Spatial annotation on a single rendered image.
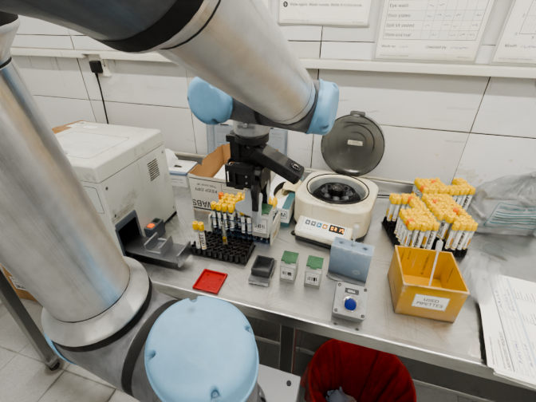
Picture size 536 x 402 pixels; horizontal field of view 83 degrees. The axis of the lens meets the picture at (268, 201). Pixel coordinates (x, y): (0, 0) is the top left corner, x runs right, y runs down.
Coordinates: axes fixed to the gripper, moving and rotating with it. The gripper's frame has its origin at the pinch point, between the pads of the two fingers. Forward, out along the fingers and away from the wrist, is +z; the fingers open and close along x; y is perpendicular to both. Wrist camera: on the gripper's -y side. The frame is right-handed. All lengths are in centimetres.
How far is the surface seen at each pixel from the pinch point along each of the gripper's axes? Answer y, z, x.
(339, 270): -19.6, 16.7, -4.4
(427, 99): -40, -17, -56
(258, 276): 0.6, 17.6, 2.7
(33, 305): 149, 106, -19
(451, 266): -45.1, 10.7, -7.0
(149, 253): 30.7, 14.8, 5.5
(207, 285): 12.3, 18.8, 8.4
